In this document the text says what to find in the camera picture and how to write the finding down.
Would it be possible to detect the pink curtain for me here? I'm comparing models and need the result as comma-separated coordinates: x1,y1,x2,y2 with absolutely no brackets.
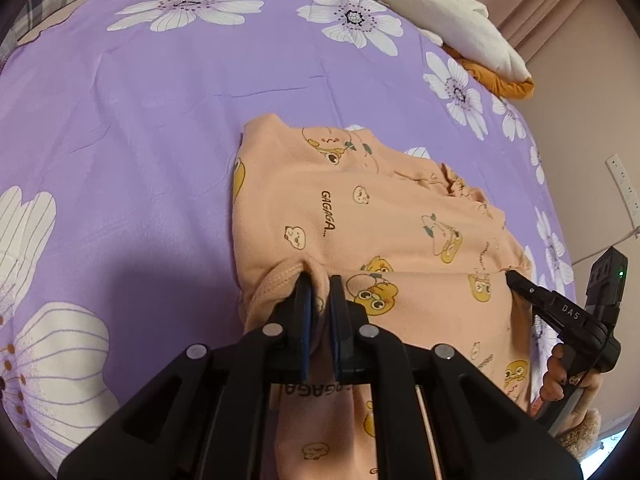
462,0,596,78

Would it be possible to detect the mauve bed sheet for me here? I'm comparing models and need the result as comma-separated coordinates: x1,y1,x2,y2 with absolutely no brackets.
0,0,306,66

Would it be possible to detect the white goose plush toy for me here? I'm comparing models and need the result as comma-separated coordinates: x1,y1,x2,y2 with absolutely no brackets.
301,0,536,101

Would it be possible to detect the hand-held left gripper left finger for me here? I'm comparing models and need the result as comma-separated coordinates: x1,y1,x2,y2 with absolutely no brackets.
57,277,313,480

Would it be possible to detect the purple floral blanket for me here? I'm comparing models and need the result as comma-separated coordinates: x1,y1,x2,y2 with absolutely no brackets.
0,0,576,478

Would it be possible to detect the person's right hand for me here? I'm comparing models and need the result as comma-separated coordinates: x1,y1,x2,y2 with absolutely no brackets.
541,342,601,428

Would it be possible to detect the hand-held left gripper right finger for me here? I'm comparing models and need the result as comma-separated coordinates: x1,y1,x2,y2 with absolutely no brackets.
327,274,583,480

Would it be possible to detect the white cable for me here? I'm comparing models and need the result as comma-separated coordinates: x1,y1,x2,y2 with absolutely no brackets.
572,227,640,266

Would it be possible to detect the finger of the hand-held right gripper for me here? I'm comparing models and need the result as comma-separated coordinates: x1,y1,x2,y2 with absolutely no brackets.
506,270,598,348

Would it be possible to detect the orange printed baby garment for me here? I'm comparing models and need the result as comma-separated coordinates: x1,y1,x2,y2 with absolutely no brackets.
231,114,536,480

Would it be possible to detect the white wall socket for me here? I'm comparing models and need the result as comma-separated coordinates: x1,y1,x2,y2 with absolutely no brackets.
605,155,633,206

